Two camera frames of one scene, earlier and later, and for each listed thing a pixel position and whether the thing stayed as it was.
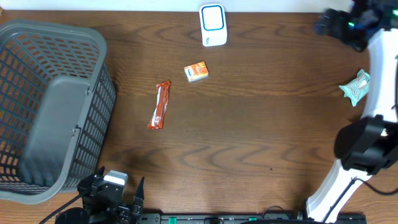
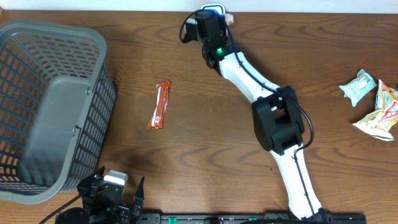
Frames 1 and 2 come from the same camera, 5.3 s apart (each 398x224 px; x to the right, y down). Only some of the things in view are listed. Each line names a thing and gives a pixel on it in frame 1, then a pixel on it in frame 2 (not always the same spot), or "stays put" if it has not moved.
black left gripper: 122,213 stays put
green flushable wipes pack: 357,89 stays put
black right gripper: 336,17 to 222,25
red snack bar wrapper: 156,121 stays put
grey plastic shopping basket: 57,99 stays put
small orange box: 196,71 to 229,18
